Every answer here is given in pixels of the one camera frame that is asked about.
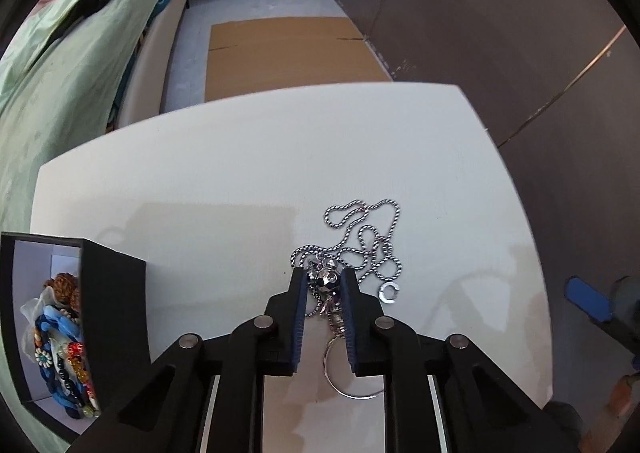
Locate dark brown wardrobe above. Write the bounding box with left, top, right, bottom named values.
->
left=324, top=0, right=640, bottom=453

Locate person's right hand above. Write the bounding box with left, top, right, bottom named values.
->
left=602, top=372, right=640, bottom=431

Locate white bed base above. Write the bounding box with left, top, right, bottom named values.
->
left=111, top=0, right=194, bottom=132

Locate silver keychain pendant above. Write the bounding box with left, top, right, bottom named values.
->
left=305, top=257, right=387, bottom=402

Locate light green duvet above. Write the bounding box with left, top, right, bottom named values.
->
left=0, top=0, right=192, bottom=144

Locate flattened cardboard sheet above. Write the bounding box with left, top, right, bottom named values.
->
left=205, top=17, right=394, bottom=102

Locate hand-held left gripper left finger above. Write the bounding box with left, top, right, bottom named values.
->
left=67, top=268, right=307, bottom=453

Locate blue bead bracelet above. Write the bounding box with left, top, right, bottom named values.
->
left=31, top=303, right=86, bottom=419

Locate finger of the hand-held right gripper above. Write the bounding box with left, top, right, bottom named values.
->
left=564, top=276, right=640, bottom=360

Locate colourful bead bracelet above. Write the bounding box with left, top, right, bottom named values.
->
left=32, top=340, right=101, bottom=416

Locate silver chain necklace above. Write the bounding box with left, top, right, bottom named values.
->
left=291, top=198, right=404, bottom=319

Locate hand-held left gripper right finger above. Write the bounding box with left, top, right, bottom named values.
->
left=342, top=270, right=576, bottom=453

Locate black jewelry box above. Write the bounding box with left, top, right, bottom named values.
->
left=0, top=231, right=153, bottom=435

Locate brown bead bracelet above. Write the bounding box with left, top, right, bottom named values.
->
left=42, top=271, right=83, bottom=311

